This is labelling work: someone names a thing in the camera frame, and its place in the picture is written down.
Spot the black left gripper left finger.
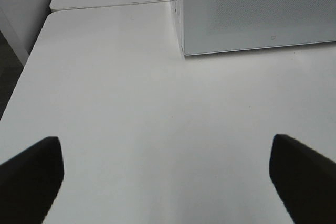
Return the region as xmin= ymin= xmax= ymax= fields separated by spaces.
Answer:
xmin=1 ymin=136 xmax=65 ymax=223

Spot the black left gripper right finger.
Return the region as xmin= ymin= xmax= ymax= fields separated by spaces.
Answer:
xmin=269 ymin=134 xmax=335 ymax=223

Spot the white microwave door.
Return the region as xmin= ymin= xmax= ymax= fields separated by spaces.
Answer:
xmin=178 ymin=0 xmax=335 ymax=55

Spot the white microwave oven body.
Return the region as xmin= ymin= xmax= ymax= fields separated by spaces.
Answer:
xmin=173 ymin=0 xmax=184 ymax=54

